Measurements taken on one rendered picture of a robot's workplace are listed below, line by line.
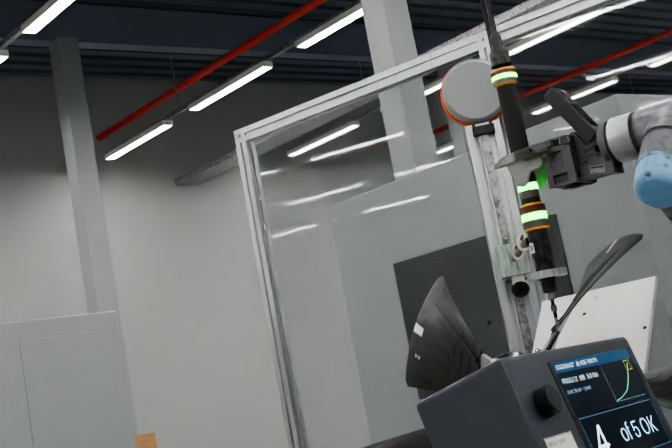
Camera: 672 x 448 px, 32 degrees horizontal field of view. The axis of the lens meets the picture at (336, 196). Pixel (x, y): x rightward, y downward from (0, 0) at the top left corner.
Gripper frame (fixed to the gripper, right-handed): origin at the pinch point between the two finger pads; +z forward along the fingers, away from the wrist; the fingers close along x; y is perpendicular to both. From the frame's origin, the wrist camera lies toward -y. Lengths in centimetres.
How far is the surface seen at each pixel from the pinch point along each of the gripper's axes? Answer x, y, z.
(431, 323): 10.1, 23.5, 29.2
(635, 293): 41.1, 24.8, 1.5
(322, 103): 71, -45, 93
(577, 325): 37.8, 28.7, 13.7
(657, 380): -4.5, 40.3, -20.0
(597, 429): -73, 41, -45
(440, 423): -83, 38, -34
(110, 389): 314, 2, 494
